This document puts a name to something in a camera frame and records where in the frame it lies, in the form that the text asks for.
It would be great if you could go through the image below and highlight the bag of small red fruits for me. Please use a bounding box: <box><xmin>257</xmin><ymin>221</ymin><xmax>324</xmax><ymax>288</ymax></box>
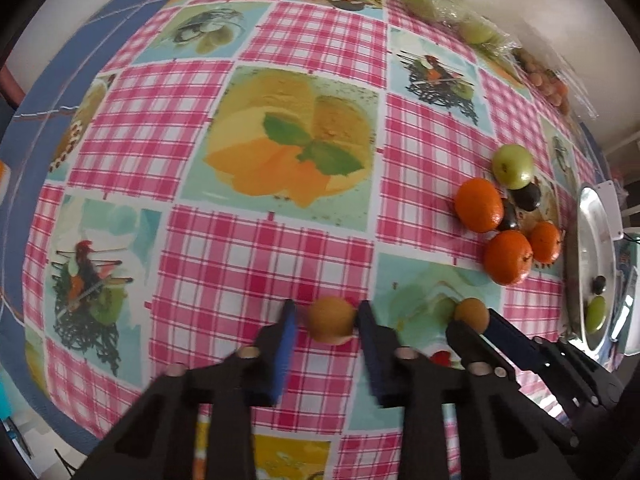
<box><xmin>512</xmin><ymin>47</ymin><xmax>601</xmax><ymax>121</ymax></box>

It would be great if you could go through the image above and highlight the dark red wooden rail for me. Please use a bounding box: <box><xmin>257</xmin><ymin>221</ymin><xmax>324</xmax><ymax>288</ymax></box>
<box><xmin>0</xmin><ymin>65</ymin><xmax>26</xmax><ymax>108</ymax></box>

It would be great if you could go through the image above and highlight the white power box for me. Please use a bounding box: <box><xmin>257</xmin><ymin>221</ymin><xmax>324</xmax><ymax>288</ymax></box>
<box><xmin>592</xmin><ymin>180</ymin><xmax>626</xmax><ymax>242</ymax></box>

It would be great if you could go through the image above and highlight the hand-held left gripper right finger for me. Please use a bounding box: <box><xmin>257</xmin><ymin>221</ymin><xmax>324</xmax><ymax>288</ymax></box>
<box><xmin>357</xmin><ymin>301</ymin><xmax>582</xmax><ymax>480</ymax></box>

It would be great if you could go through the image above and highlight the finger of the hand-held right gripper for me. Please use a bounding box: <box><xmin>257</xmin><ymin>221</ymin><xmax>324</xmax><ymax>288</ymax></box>
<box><xmin>484</xmin><ymin>309</ymin><xmax>577</xmax><ymax>407</ymax></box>
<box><xmin>446</xmin><ymin>320</ymin><xmax>517</xmax><ymax>379</ymax></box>

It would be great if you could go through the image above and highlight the orange mandarin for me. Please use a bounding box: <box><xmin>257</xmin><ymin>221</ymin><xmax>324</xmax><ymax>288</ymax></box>
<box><xmin>529</xmin><ymin>221</ymin><xmax>563</xmax><ymax>265</ymax></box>
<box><xmin>483</xmin><ymin>230</ymin><xmax>534</xmax><ymax>287</ymax></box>
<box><xmin>454</xmin><ymin>178</ymin><xmax>505</xmax><ymax>234</ymax></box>

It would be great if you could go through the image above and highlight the round metal bowl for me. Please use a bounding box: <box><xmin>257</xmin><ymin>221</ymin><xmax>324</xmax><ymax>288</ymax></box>
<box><xmin>564</xmin><ymin>185</ymin><xmax>626</xmax><ymax>356</ymax></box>

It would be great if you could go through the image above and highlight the green jujube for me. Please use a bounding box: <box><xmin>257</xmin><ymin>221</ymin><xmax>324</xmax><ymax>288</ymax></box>
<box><xmin>491</xmin><ymin>143</ymin><xmax>533</xmax><ymax>190</ymax></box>
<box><xmin>586</xmin><ymin>296</ymin><xmax>607</xmax><ymax>335</ymax></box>

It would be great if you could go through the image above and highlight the pink checkered printed tablecloth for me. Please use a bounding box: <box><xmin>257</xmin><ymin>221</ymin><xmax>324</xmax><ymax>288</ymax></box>
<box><xmin>30</xmin><ymin>0</ymin><xmax>601</xmax><ymax>480</ymax></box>

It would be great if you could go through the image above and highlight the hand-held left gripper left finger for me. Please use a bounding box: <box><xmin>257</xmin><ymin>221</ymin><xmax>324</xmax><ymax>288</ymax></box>
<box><xmin>82</xmin><ymin>300</ymin><xmax>297</xmax><ymax>480</ymax></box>

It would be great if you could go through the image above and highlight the clear bag of green jujubes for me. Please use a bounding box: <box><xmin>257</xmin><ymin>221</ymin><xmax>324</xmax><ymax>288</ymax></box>
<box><xmin>400</xmin><ymin>0</ymin><xmax>516</xmax><ymax>53</ymax></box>

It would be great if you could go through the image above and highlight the brown longan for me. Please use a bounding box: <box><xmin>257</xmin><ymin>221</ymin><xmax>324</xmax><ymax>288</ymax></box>
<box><xmin>454</xmin><ymin>298</ymin><xmax>491</xmax><ymax>333</ymax></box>
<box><xmin>307</xmin><ymin>297</ymin><xmax>358</xmax><ymax>346</ymax></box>

